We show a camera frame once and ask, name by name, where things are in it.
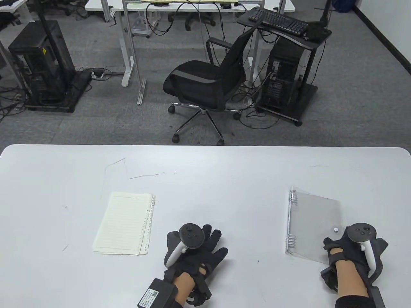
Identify person's left hand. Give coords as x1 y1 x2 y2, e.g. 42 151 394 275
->
163 225 229 291

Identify person's right hand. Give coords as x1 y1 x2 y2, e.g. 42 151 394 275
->
320 235 389 292

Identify clear plastic ring binder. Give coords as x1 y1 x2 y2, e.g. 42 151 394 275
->
285 187 344 265

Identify stack of lined loose-leaf paper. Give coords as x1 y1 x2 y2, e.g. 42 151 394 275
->
92 192 157 256

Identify person's left forearm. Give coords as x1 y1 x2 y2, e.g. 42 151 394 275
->
173 279 197 308

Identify grey white right hand controller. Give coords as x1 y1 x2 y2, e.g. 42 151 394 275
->
345 224 380 273

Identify grey white hand controller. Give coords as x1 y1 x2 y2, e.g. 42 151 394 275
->
165 223 205 267
345 224 380 273

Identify grey white left hand controller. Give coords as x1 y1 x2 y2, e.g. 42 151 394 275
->
165 223 205 267

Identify black rolling computer cart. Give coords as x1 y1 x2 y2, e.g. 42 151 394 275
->
237 13 333 126

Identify black office chair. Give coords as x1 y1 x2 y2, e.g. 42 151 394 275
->
163 30 260 145

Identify black pouch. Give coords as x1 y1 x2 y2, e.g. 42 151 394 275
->
303 22 325 41

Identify black chair wheel base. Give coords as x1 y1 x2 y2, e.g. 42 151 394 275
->
168 12 216 31

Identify clear plastic box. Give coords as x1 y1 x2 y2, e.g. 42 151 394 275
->
131 11 159 38

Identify black keyboard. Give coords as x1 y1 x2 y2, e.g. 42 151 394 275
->
248 7 309 36

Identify long white desk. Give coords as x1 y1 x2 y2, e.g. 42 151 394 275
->
84 0 296 88

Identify black glass-sided computer tower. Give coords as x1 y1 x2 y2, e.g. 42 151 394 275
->
8 20 76 106

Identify black pole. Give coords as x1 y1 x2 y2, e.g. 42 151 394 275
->
37 0 69 93

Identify small white desk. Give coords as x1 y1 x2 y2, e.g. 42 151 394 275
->
0 0 30 14

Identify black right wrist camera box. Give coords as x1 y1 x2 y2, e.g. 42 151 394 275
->
367 287 386 308

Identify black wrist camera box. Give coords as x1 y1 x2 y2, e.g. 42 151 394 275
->
138 278 179 308
367 287 386 308

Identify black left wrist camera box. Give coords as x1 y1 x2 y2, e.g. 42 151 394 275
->
138 278 179 308

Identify black looped floor cables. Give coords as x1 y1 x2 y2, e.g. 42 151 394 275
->
231 80 280 130

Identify aluminium frame post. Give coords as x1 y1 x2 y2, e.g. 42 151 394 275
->
122 0 147 106

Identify black floor cable tangle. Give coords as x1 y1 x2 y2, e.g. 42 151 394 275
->
0 85 27 124

